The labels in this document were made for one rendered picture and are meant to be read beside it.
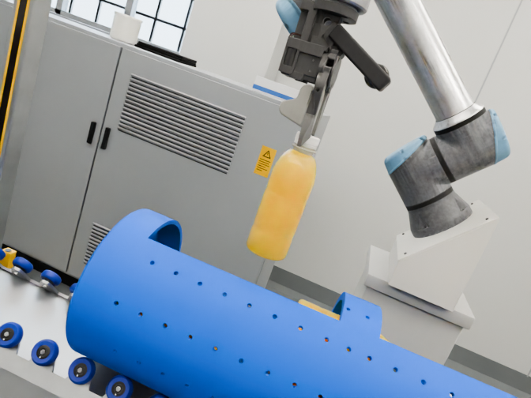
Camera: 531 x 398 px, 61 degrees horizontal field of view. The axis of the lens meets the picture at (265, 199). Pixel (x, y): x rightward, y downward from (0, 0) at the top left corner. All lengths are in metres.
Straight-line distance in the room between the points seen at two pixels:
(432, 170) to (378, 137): 2.04
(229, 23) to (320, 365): 2.87
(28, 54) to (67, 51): 1.37
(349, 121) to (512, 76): 1.10
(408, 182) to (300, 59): 0.78
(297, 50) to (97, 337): 0.54
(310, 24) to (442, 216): 0.84
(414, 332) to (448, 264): 0.24
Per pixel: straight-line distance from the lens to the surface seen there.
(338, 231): 3.53
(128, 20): 2.75
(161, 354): 0.74
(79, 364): 0.88
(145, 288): 0.73
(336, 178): 3.45
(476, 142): 1.39
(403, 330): 1.45
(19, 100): 1.37
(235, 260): 2.37
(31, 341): 1.00
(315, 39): 0.72
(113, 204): 2.60
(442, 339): 1.47
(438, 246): 1.33
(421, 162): 1.40
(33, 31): 1.35
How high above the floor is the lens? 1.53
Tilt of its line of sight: 14 degrees down
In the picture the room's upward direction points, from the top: 20 degrees clockwise
